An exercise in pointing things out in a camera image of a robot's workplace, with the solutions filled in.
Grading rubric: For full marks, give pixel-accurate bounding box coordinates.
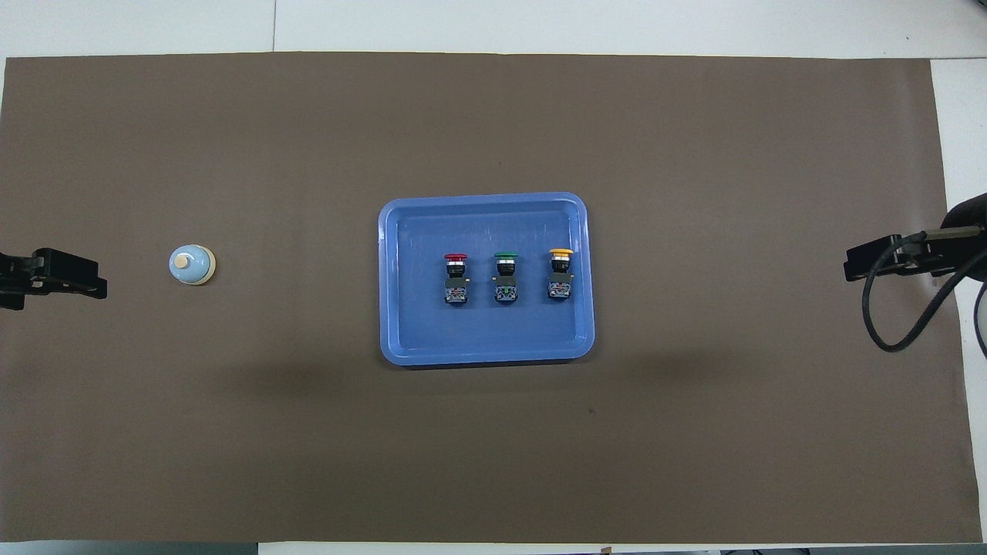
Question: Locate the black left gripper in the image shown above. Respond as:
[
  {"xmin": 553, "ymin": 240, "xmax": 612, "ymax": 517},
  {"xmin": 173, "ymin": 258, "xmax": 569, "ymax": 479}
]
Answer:
[{"xmin": 0, "ymin": 248, "xmax": 107, "ymax": 311}]

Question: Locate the blue plastic tray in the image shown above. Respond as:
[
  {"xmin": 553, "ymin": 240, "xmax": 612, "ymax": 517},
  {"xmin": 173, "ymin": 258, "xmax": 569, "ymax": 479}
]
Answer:
[{"xmin": 378, "ymin": 192, "xmax": 595, "ymax": 366}]

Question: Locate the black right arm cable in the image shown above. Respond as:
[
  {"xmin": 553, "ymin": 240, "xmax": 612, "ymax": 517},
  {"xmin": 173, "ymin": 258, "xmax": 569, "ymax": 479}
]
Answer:
[{"xmin": 861, "ymin": 230, "xmax": 987, "ymax": 355}]

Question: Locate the red push button switch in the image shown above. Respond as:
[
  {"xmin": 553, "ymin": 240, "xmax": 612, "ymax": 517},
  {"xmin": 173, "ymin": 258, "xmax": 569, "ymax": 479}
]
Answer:
[{"xmin": 443, "ymin": 252, "xmax": 471, "ymax": 307}]

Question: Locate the green push button switch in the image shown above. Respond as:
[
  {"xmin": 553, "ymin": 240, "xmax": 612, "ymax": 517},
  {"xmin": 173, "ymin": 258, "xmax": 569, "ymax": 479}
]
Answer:
[{"xmin": 493, "ymin": 251, "xmax": 520, "ymax": 304}]

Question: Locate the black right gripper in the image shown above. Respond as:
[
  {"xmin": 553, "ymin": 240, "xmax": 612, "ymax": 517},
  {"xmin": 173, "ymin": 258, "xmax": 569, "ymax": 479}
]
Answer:
[{"xmin": 843, "ymin": 193, "xmax": 987, "ymax": 283}]

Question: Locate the light blue service bell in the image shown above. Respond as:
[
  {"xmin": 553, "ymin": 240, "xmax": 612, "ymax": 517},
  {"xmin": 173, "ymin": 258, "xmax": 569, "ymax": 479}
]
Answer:
[{"xmin": 169, "ymin": 244, "xmax": 217, "ymax": 287}]

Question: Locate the brown table mat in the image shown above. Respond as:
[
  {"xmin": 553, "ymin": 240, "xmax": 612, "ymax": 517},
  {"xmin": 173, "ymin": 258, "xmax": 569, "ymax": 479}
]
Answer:
[{"xmin": 0, "ymin": 52, "xmax": 974, "ymax": 544}]

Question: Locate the yellow push button switch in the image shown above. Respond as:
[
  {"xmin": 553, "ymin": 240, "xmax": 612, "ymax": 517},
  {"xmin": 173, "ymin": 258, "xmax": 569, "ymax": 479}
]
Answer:
[{"xmin": 547, "ymin": 247, "xmax": 574, "ymax": 301}]

